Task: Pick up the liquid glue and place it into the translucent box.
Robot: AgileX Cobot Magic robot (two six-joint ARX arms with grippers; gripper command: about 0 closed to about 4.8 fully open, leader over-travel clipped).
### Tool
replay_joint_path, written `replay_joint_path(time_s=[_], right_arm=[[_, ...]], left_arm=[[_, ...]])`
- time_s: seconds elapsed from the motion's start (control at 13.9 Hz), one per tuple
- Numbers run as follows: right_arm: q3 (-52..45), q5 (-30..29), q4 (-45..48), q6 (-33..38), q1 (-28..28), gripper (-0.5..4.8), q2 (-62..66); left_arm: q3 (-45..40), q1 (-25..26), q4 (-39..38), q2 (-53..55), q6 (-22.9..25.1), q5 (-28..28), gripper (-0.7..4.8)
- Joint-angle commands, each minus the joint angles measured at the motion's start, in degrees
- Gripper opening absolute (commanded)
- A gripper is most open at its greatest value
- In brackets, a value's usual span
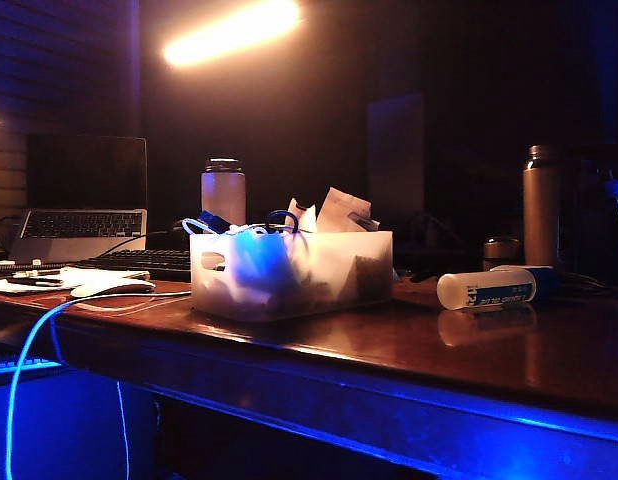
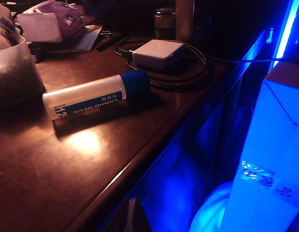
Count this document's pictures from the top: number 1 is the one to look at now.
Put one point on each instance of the white liquid glue bottle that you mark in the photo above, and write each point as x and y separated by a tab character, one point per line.
469	291

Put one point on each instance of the translucent plastic storage box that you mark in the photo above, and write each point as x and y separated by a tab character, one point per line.
339	270

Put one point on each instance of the small white paper packet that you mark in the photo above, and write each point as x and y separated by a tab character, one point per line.
304	217

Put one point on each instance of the large white paper packet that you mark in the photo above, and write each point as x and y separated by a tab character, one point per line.
341	210

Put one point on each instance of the white bottle dark cap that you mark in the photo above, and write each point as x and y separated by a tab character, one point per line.
223	195

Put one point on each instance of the dark blue card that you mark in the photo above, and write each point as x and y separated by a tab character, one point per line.
211	220

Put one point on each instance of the black keyboard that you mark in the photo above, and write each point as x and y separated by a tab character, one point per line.
144	260

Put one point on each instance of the small metal cup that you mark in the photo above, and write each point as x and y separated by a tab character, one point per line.
501	252

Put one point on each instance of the white computer mouse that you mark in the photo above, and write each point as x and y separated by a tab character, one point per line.
111	287

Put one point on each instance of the glowing tube light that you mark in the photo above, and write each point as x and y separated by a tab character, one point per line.
229	32

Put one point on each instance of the white notepad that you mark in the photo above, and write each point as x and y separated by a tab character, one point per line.
89	275

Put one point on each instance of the silver laptop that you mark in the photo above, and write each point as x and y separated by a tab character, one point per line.
84	225

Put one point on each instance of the tall metal thermos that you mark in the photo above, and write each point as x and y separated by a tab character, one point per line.
541	210

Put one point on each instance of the silver and black pen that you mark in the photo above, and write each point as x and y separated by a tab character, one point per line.
36	273

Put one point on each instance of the black pen with clip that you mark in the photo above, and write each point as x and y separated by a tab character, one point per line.
34	281

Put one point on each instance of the black spiral notebook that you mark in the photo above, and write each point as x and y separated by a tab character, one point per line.
19	266

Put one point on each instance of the cabinet under desk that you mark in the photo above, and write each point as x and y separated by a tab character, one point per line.
69	430

